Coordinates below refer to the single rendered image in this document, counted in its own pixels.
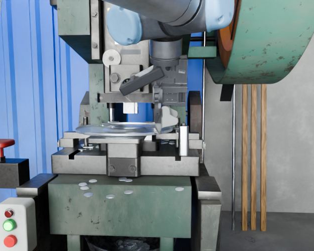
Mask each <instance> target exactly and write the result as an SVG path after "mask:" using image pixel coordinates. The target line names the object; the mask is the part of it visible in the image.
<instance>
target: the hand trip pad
mask: <svg viewBox="0 0 314 251"><path fill-rule="evenodd" d="M12 145H15V140H14V139H0V157H4V152H3V148H6V147H9V146H12Z"/></svg>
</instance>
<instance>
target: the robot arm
mask: <svg viewBox="0 0 314 251"><path fill-rule="evenodd" d="M103 1H105V2H108V3H111V4H113V6H111V8H110V9H109V11H108V13H107V18H106V24H107V29H108V32H109V34H110V36H111V37H112V38H113V40H114V41H115V42H117V43H118V44H120V45H123V46H128V45H132V44H138V43H139V42H140V41H144V40H149V52H150V56H151V63H152V64H153V65H152V66H150V67H148V68H147V69H145V70H143V71H141V72H139V73H137V74H135V75H133V76H131V77H129V78H126V79H125V80H124V81H122V82H121V85H120V88H119V90H120V92H121V93H122V95H123V96H126V95H128V94H130V93H132V92H134V91H136V90H138V89H140V88H142V87H144V86H146V85H148V84H150V83H152V85H153V104H155V128H156V130H157V132H158V133H160V134H161V128H163V127H167V126H172V125H176V124H177V123H178V118H176V117H177V111H175V110H173V109H171V108H170V107H169V106H177V107H186V99H187V91H188V87H187V65H188V58H187V55H182V35H184V34H191V33H198V32H205V31H207V32H211V31H212V30H217V29H223V28H226V27H227V26H228V25H229V24H230V23H231V21H232V18H233V14H234V0H103ZM161 104H162V106H161Z"/></svg>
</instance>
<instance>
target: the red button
mask: <svg viewBox="0 0 314 251"><path fill-rule="evenodd" d="M3 243H4V245H5V246H6V247H8V248H11V247H13V246H14V245H15V244H16V243H17V238H16V237H15V236H14V235H8V236H7V237H6V238H5V239H4V241H3Z"/></svg>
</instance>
